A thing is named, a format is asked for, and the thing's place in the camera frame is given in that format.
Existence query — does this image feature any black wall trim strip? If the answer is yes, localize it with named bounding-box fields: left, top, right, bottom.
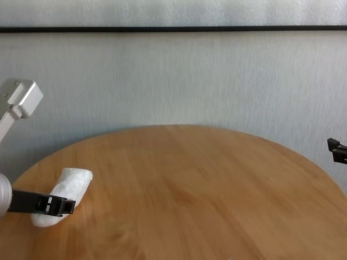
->
left=0, top=25, right=347, bottom=34

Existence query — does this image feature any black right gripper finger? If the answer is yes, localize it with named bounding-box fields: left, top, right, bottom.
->
left=327, top=137, right=347, bottom=164

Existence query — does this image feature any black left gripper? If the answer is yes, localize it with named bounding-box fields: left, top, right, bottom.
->
left=7, top=188, right=76, bottom=218

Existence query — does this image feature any white sandbag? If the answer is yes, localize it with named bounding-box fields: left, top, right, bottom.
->
left=30, top=167, right=94, bottom=228

